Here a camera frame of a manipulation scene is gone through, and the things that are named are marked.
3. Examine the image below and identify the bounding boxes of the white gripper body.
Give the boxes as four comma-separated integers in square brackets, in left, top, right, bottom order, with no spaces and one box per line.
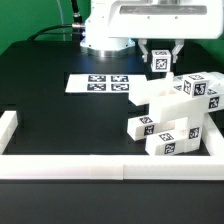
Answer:
[96,0,224,39]

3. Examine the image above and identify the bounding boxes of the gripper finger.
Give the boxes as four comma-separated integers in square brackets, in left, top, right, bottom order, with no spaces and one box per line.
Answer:
[138,39,152,63]
[172,39,184,64]

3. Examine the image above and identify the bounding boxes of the white tagged cube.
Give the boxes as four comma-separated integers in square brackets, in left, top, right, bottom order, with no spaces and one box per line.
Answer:
[151,50,171,72]
[182,73,209,98]

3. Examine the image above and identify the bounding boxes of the white chair seat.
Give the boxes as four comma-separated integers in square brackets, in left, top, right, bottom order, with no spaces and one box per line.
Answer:
[146,71,223,144]

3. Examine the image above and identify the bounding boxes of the white chair back frame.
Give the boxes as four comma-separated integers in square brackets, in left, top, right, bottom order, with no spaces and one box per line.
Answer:
[128,71,224,125]

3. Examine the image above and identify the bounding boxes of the white U-shaped fence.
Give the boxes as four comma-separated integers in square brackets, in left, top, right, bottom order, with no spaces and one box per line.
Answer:
[0,111,224,180]

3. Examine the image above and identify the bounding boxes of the black cable with connector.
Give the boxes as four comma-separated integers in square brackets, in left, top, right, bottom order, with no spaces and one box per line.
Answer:
[27,0,86,42]

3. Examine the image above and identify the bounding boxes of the white marker base plate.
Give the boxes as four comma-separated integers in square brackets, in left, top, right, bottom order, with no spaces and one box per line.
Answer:
[65,74,146,93]

